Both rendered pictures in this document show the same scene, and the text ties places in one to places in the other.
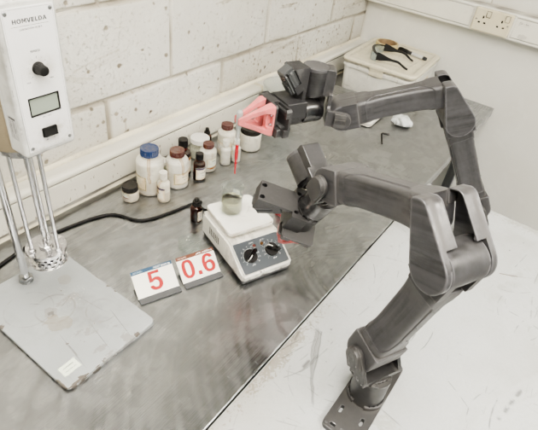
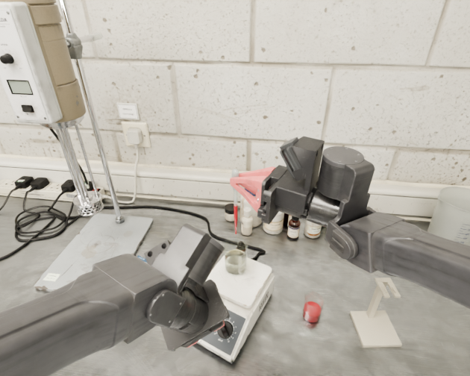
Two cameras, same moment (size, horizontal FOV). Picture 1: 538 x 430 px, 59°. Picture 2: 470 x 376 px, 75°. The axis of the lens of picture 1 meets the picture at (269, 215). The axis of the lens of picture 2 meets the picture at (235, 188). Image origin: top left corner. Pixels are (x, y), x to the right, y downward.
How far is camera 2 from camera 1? 0.79 m
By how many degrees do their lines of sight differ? 54
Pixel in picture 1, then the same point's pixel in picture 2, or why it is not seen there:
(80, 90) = (227, 125)
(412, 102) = not seen: outside the picture
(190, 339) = not seen: hidden behind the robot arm
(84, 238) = (174, 221)
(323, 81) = (336, 177)
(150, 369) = not seen: hidden behind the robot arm
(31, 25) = not seen: outside the picture
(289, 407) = not seen: outside the picture
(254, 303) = (163, 358)
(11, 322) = (83, 234)
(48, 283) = (121, 230)
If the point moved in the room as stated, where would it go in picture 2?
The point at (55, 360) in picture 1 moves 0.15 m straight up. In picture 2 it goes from (56, 268) to (36, 223)
